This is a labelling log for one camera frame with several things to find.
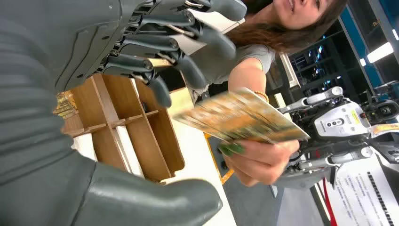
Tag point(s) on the wooden card organizer box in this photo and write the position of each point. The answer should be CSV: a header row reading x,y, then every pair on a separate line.
x,y
149,137

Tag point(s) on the white framed picture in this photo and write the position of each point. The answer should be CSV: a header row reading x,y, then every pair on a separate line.
x,y
290,70

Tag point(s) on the white key card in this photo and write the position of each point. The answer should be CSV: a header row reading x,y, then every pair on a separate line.
x,y
132,153

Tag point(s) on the person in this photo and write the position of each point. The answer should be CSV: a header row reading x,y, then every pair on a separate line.
x,y
246,60

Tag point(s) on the gold card in organizer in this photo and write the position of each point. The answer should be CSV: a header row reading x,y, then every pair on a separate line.
x,y
64,104

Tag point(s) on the dark display shelf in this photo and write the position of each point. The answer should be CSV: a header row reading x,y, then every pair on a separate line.
x,y
321,62

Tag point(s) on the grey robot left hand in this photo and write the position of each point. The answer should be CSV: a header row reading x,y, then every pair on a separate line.
x,y
78,37

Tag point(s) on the bright ceiling light panel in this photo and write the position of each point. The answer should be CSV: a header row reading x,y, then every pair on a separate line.
x,y
380,52

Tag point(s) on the black round-lens device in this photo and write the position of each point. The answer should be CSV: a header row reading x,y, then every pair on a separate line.
x,y
385,109

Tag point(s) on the white text poster board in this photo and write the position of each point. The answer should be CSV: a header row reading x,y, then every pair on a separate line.
x,y
364,196

